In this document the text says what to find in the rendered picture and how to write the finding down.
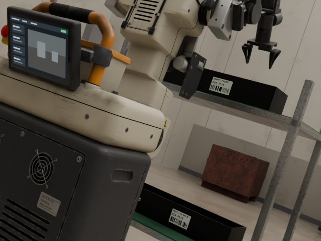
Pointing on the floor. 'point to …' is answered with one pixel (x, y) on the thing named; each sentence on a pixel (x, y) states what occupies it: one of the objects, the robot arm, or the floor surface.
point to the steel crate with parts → (234, 174)
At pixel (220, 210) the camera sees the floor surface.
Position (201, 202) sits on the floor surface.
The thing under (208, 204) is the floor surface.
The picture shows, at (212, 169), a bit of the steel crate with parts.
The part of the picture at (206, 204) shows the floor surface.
